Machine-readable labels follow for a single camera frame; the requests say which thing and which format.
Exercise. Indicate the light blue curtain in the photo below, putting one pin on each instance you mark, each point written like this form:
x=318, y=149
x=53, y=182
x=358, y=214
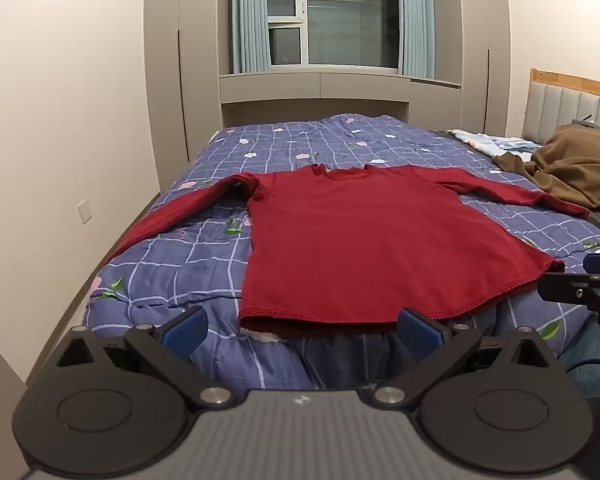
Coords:
x=416, y=15
x=249, y=15

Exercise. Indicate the brown cloth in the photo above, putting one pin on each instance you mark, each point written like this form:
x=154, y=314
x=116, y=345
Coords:
x=575, y=160

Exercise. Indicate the beige wardrobe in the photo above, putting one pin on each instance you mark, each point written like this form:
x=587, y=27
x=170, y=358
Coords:
x=180, y=85
x=472, y=50

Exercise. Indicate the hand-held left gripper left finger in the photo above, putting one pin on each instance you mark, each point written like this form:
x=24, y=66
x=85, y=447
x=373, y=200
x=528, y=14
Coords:
x=186, y=331

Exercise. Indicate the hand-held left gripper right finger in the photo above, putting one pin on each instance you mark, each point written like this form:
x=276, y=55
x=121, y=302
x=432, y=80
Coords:
x=421, y=331

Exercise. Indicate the metal drying rail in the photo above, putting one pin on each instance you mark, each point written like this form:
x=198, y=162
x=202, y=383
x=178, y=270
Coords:
x=350, y=0

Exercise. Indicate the window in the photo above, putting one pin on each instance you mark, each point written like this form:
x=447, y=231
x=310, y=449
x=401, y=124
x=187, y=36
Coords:
x=350, y=25

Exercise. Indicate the light blue patterned cloth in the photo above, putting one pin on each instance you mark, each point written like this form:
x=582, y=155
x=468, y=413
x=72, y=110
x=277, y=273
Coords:
x=485, y=139

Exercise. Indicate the dark red long-sleeved shirt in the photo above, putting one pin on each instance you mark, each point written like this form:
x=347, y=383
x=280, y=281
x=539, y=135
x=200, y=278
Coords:
x=370, y=240

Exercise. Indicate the padded grey bed headboard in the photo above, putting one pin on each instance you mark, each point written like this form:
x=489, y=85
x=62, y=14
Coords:
x=570, y=102

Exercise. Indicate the white wall socket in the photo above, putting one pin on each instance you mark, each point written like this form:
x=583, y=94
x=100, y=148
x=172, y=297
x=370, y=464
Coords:
x=84, y=211

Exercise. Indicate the teal cloth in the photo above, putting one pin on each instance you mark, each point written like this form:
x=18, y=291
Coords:
x=596, y=350

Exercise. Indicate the blue checked floral blanket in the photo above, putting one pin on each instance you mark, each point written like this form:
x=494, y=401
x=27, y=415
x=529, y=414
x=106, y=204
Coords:
x=180, y=270

